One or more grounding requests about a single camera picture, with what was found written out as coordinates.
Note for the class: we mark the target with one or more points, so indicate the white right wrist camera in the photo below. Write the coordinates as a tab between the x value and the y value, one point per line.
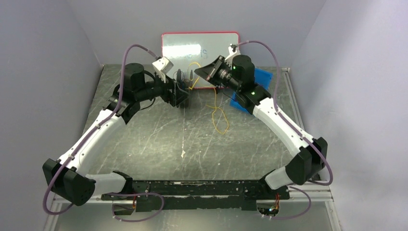
233	51

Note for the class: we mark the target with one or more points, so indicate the red framed whiteboard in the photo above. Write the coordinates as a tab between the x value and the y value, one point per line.
191	50

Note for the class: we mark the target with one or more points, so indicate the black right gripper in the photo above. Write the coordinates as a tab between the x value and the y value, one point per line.
215	70

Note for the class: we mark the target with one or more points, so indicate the aluminium frame rail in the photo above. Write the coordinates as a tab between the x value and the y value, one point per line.
315	192

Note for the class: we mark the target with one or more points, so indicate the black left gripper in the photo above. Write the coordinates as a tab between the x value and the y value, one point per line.
173	90

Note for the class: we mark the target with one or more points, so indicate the black perforated cable spool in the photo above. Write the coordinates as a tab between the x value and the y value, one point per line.
183	89

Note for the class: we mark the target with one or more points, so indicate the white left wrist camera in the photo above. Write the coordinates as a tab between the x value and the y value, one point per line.
162	66

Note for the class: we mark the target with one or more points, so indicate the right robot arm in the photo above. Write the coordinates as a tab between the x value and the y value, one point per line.
308	154

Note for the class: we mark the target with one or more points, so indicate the blue plastic bin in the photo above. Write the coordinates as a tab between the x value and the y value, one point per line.
262	78

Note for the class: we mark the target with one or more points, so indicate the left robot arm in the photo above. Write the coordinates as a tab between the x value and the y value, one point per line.
69	177

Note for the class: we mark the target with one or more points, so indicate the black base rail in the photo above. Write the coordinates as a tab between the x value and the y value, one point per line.
206	194

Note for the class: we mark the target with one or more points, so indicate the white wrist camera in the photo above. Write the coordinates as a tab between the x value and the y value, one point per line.
162	66
233	51

